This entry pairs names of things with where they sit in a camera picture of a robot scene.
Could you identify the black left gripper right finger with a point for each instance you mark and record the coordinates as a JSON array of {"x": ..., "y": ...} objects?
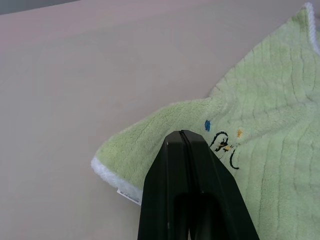
[{"x": 210, "y": 180}]

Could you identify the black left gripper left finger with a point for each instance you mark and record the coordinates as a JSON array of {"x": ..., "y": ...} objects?
[{"x": 163, "y": 180}]

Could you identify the green embroidered towel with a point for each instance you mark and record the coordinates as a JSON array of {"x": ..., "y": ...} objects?
[{"x": 265, "y": 105}]

